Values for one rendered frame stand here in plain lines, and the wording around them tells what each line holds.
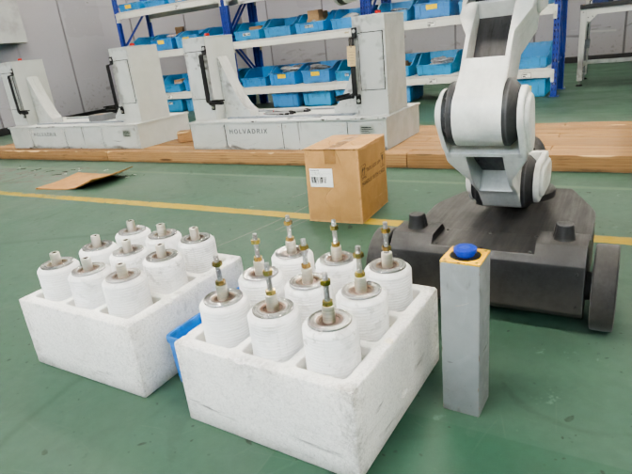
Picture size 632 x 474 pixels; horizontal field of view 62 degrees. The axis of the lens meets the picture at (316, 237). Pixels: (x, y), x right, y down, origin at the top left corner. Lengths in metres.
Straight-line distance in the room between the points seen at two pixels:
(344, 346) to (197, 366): 0.31
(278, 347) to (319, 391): 0.12
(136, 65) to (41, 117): 1.38
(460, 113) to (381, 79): 1.88
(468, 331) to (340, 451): 0.30
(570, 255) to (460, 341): 0.40
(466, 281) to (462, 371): 0.18
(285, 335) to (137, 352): 0.39
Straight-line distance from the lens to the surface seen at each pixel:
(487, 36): 1.35
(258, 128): 3.43
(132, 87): 4.20
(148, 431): 1.17
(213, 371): 1.03
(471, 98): 1.19
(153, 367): 1.25
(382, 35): 3.03
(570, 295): 1.31
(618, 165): 2.74
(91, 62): 8.58
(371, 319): 0.96
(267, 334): 0.93
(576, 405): 1.15
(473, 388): 1.05
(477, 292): 0.95
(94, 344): 1.30
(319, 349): 0.88
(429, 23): 5.62
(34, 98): 5.34
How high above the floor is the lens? 0.69
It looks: 20 degrees down
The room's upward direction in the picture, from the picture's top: 6 degrees counter-clockwise
